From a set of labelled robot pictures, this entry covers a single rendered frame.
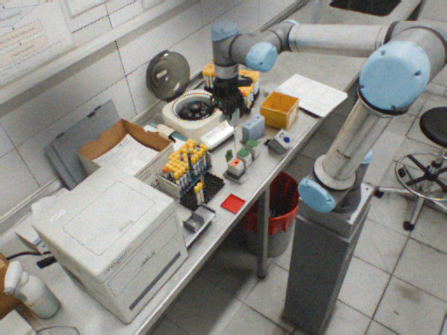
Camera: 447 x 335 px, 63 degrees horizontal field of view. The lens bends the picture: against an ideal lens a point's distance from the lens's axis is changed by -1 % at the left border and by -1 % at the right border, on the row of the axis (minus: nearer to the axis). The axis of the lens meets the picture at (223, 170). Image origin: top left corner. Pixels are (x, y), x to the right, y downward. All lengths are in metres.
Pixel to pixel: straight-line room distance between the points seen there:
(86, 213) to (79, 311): 0.34
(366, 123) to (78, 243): 0.74
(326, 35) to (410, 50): 0.29
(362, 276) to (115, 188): 1.58
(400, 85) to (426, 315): 1.67
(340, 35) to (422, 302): 1.65
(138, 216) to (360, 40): 0.70
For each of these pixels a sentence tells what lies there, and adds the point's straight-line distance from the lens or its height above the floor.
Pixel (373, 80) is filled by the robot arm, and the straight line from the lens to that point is 0.78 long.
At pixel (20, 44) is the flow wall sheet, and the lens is 1.34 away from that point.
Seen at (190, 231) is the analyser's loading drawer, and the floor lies 0.91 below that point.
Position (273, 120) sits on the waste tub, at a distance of 1.64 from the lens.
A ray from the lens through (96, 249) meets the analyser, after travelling 0.97.
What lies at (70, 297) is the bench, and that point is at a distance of 1.29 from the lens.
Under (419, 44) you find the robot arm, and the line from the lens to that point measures 0.81.
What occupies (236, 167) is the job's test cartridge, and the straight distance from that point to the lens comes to 1.38.
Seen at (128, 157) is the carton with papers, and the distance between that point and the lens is 1.52.
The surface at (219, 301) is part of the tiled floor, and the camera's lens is 2.13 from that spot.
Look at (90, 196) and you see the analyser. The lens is 1.09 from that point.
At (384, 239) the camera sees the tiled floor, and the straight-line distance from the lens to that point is 2.45.
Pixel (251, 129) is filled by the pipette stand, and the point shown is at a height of 0.96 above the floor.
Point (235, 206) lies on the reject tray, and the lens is 1.35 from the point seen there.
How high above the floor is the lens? 1.93
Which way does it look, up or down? 46 degrees down
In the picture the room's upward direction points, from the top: 5 degrees counter-clockwise
